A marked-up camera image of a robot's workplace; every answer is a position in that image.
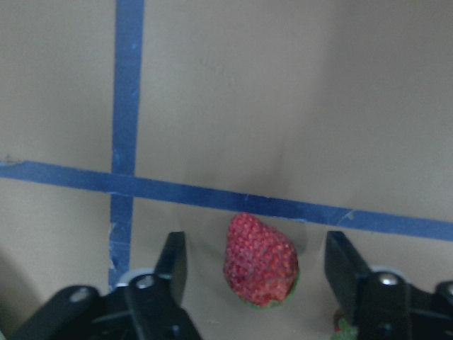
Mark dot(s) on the red strawberry one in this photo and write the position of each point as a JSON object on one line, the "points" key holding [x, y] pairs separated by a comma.
{"points": [[261, 264]]}

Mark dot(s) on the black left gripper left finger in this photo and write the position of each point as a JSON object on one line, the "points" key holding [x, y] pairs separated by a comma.
{"points": [[172, 265]]}

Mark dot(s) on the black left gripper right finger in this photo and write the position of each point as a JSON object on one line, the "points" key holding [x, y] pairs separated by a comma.
{"points": [[346, 272]]}

